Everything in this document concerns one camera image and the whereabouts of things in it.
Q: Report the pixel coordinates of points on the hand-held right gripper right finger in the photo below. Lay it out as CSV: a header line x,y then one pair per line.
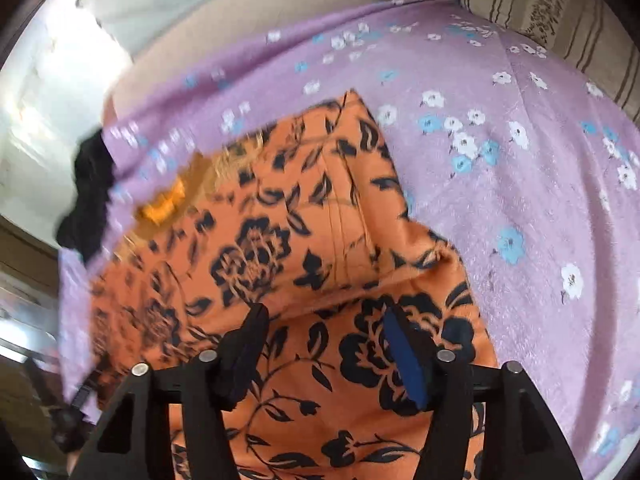
x,y
406,360

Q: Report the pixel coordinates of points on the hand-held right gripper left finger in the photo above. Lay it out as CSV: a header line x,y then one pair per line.
x,y
246,345

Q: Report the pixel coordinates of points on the orange black floral garment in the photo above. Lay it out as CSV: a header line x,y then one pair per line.
x,y
320,200

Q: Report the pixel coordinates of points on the wooden door with glass panel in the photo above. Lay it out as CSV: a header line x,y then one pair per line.
x,y
22,270

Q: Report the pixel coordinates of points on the purple floral blanket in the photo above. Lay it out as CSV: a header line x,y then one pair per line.
x,y
500,200

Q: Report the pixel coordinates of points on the black cloth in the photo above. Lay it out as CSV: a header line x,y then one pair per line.
x,y
90,195

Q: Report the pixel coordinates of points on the pink mattress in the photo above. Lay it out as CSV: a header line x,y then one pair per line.
x,y
210,45

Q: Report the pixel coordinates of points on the striped beige pillow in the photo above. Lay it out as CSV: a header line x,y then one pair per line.
x,y
560,10

